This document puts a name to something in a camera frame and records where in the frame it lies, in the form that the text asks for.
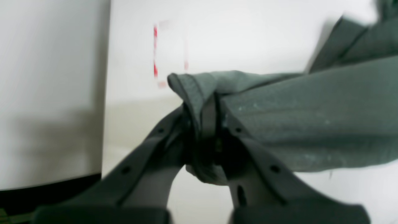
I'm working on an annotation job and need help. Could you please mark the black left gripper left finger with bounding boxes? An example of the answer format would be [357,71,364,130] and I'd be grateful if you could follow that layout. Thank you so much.
[32,105,191,224]

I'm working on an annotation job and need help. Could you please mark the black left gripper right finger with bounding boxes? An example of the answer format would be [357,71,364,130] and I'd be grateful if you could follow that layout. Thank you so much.
[200,95,370,224]

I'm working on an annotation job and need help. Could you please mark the dark green T-shirt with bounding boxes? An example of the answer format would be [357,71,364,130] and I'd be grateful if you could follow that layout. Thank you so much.
[167,0,398,172]

